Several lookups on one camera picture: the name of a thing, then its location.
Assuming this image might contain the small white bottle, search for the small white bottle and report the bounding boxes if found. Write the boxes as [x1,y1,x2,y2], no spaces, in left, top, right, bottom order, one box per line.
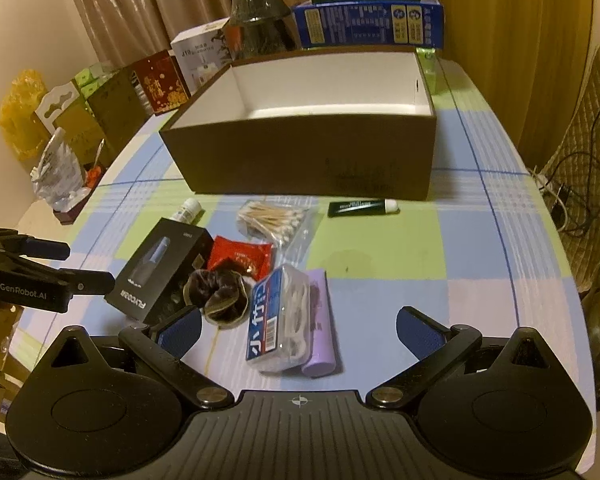
[170,198,203,224]

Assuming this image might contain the checkered cloth desktop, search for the checkered cloth desktop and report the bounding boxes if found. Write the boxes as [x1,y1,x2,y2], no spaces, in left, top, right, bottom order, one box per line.
[10,55,583,401]

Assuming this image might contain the red and gold box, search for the red and gold box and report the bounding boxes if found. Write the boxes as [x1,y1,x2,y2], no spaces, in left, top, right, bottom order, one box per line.
[130,50,192,117]

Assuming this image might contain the purple cylinder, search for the purple cylinder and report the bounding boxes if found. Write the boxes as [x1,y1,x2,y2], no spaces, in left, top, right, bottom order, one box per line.
[300,269,337,378]

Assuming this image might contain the dark green tube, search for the dark green tube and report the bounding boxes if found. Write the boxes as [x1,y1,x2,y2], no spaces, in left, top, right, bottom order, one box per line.
[327,199,400,219]

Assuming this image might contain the plain brown cardboard carton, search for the plain brown cardboard carton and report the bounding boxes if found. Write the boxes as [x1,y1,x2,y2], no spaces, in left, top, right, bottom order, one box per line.
[87,67,153,156]

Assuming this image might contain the red snack packet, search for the red snack packet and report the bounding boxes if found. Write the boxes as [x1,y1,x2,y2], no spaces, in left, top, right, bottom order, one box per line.
[207,235,275,283]

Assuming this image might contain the brown cardboard box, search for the brown cardboard box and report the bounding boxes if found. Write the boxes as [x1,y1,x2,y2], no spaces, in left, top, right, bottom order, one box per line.
[159,50,438,201]

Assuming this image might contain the carton with white handle flap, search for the carton with white handle flap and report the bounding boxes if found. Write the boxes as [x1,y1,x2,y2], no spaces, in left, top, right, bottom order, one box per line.
[32,85,106,166]

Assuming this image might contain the quilted beige chair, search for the quilted beige chair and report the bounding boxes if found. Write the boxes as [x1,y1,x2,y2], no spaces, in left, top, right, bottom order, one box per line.
[537,42,600,291]

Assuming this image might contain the dark glass jar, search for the dark glass jar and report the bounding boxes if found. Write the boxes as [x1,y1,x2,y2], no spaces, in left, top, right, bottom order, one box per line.
[225,0,301,61]

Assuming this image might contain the clear floss pick box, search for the clear floss pick box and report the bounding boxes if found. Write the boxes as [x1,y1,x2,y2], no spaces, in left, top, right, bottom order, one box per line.
[245,264,313,373]

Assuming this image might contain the black cables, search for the black cables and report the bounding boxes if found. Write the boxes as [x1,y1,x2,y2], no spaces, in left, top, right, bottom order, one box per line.
[530,150,600,237]

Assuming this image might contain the beige curtains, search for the beige curtains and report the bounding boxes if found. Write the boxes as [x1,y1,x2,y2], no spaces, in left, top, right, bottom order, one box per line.
[65,0,306,68]

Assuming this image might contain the blue printed carton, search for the blue printed carton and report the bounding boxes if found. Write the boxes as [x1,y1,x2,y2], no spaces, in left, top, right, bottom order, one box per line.
[292,0,445,51]

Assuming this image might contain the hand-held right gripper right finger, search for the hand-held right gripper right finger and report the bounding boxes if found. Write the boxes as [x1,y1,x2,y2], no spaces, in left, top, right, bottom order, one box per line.
[365,305,557,410]

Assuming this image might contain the bag of cotton swabs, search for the bag of cotton swabs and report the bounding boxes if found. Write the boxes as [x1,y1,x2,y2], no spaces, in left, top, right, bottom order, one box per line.
[236,200,317,261]

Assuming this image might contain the yellow plastic bag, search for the yellow plastic bag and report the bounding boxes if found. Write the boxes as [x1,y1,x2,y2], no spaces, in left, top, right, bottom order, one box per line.
[0,69,48,163]

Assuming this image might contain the black product box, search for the black product box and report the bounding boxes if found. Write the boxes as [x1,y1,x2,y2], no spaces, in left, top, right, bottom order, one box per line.
[104,217,215,322]

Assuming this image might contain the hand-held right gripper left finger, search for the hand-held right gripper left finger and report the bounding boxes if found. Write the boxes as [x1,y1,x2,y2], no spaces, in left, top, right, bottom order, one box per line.
[46,306,235,412]

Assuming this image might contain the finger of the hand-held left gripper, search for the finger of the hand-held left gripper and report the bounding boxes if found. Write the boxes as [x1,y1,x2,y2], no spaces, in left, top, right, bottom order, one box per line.
[0,226,72,266]
[55,269,117,297]

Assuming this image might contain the green tissue packs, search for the green tissue packs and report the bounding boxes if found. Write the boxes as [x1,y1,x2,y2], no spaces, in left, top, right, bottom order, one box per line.
[72,62,116,96]

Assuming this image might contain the crumpled white plastic bag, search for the crumpled white plastic bag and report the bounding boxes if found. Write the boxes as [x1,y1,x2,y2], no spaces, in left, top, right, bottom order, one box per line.
[30,127,91,211]

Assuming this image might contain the white printed box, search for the white printed box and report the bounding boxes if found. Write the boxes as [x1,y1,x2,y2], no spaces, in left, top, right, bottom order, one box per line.
[170,17,233,96]

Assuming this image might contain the brown hair scrunchie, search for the brown hair scrunchie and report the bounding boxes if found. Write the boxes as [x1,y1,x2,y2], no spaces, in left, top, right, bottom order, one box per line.
[182,267,252,331]

